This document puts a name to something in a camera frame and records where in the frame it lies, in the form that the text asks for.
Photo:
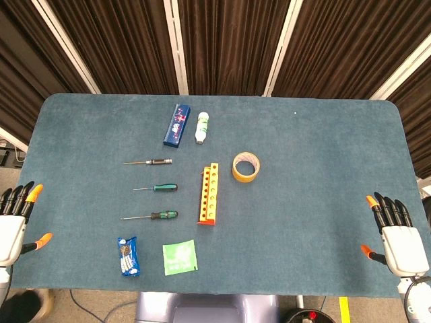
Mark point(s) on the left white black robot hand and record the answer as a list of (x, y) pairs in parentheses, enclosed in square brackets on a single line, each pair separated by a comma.
[(11, 232)]

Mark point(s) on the black bulky object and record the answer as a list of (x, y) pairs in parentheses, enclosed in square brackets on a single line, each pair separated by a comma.
[(20, 307)]

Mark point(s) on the grey blue robot torso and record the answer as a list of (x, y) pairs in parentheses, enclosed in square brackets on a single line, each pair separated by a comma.
[(208, 309)]

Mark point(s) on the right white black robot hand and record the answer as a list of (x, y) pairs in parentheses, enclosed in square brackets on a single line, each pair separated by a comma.
[(402, 245)]

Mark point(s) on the dark blue cardboard box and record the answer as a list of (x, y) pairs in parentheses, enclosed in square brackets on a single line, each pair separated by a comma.
[(176, 126)]

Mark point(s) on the green tea sachet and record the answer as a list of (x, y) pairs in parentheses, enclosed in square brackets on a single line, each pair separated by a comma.
[(180, 257)]

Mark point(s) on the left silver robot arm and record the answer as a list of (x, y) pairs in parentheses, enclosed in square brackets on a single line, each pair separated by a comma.
[(2, 279)]

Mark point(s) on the orange yellow tool rack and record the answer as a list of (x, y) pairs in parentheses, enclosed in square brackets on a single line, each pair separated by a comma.
[(213, 195)]

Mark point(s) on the black base with red button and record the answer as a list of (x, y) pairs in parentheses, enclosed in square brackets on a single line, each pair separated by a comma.
[(303, 318)]

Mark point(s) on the white partition frame post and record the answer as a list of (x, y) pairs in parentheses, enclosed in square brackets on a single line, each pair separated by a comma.
[(175, 50), (67, 47), (283, 50), (13, 139), (404, 69)]

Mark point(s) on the patterned green black screwdriver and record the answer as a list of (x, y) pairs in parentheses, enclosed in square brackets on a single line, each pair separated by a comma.
[(165, 214)]

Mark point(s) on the yellow packing tape roll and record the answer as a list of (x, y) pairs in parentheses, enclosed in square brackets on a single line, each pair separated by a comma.
[(246, 177)]

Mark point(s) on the dark brown pleated curtain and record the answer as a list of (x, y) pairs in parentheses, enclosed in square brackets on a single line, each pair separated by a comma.
[(229, 43)]

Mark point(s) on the blue cookie packet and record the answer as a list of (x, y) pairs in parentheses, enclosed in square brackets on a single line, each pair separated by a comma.
[(128, 257)]

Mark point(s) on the slim silver black screwdriver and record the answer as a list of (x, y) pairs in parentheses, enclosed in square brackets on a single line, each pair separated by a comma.
[(161, 161)]

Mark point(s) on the blue felt table mat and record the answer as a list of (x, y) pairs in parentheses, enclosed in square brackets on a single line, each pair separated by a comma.
[(303, 218)]

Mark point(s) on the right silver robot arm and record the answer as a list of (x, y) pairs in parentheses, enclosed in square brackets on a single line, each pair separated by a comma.
[(417, 303)]

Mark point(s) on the yellow floor tape strip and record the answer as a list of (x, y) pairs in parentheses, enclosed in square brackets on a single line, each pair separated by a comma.
[(344, 311)]

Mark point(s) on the small white green bottle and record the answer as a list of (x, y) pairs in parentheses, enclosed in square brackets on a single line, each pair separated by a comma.
[(202, 128)]

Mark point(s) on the plain green black screwdriver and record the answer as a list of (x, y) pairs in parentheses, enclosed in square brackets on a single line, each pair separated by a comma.
[(166, 187)]

